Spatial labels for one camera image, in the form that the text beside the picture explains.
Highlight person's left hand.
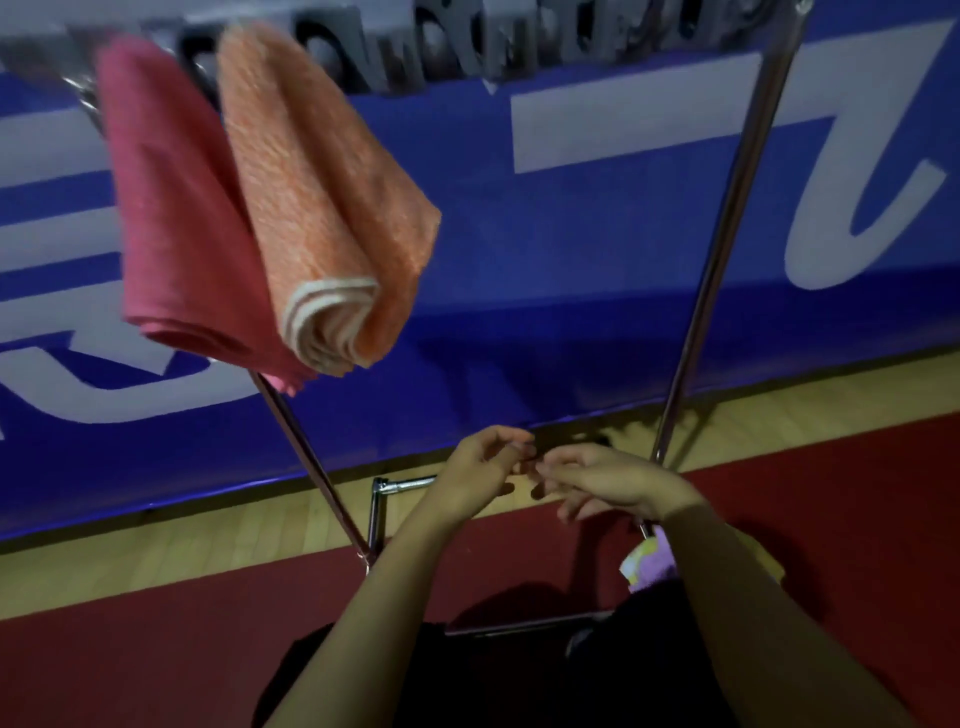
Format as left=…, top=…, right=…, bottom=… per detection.
left=419, top=425, right=538, bottom=526

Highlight person's right hand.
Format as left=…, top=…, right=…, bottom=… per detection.
left=528, top=442, right=710, bottom=525

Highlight yellow white cloth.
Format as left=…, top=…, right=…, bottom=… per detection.
left=618, top=529, right=786, bottom=588

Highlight purple towel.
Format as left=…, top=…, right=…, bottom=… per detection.
left=628, top=524, right=680, bottom=595

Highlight metal drying rack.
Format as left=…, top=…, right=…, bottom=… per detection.
left=0, top=0, right=817, bottom=640

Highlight orange patterned towel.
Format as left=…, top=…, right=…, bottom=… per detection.
left=215, top=20, right=443, bottom=379

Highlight pink towel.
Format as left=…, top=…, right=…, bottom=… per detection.
left=95, top=33, right=318, bottom=398

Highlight person's right forearm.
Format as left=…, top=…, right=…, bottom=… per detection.
left=659, top=498, right=916, bottom=728

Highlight person's left forearm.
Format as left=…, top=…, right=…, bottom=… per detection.
left=266, top=502, right=466, bottom=728

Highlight person's black trousers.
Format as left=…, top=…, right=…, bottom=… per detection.
left=251, top=581, right=744, bottom=728

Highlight blue banner with white print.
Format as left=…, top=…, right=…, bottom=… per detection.
left=0, top=0, right=960, bottom=543

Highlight grey plastic clip rail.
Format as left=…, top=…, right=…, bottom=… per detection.
left=176, top=0, right=763, bottom=97

